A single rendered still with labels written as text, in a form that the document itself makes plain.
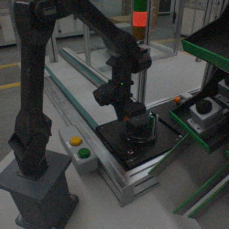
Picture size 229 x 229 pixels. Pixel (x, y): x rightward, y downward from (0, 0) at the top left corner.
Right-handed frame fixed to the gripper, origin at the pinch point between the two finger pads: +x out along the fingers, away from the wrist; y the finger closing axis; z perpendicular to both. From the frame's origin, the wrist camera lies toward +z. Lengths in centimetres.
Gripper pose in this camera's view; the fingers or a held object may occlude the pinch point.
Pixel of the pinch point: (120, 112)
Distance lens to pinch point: 68.0
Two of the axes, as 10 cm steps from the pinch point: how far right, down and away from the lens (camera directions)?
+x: -0.1, 8.3, 5.6
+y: 5.1, 4.8, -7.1
